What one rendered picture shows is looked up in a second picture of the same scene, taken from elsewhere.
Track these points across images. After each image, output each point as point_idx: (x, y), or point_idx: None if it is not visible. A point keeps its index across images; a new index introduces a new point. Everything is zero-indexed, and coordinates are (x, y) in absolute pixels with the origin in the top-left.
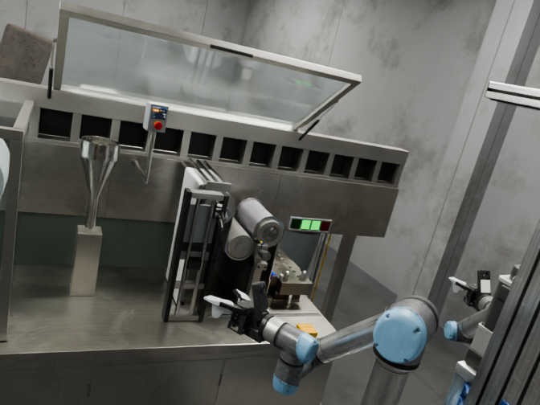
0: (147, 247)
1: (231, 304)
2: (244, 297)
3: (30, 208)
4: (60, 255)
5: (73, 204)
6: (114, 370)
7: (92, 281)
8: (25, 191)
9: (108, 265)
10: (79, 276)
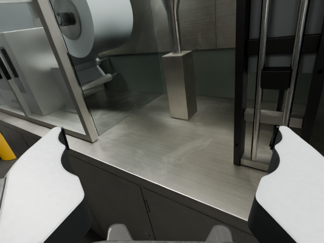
0: None
1: (4, 236)
2: (287, 203)
3: (163, 48)
4: None
5: (189, 39)
6: (161, 199)
7: (183, 105)
8: (156, 34)
9: (226, 97)
10: (173, 100)
